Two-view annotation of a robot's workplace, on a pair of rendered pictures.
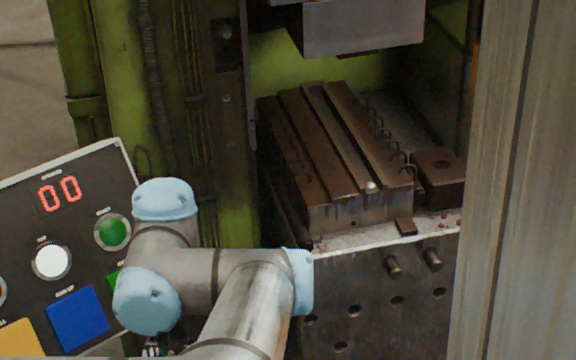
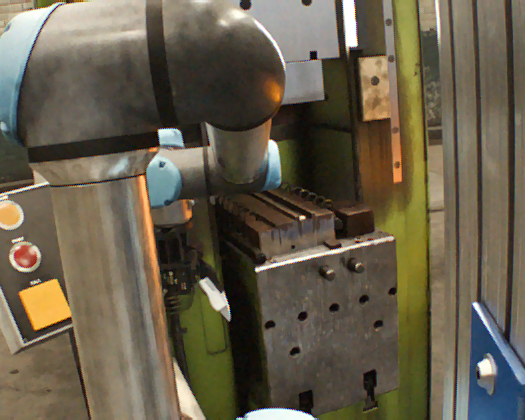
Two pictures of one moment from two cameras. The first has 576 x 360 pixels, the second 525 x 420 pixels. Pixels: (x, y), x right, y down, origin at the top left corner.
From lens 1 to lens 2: 49 cm
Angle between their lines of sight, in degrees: 21
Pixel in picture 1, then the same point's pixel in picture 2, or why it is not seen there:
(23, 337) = (53, 293)
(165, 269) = (167, 156)
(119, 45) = not seen: hidden behind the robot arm
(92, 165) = not seen: hidden behind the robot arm
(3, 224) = (38, 211)
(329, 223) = (275, 246)
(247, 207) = (211, 255)
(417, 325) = (351, 331)
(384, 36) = (298, 93)
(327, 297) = (281, 304)
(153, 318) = (161, 187)
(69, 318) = not seen: hidden behind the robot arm
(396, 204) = (322, 230)
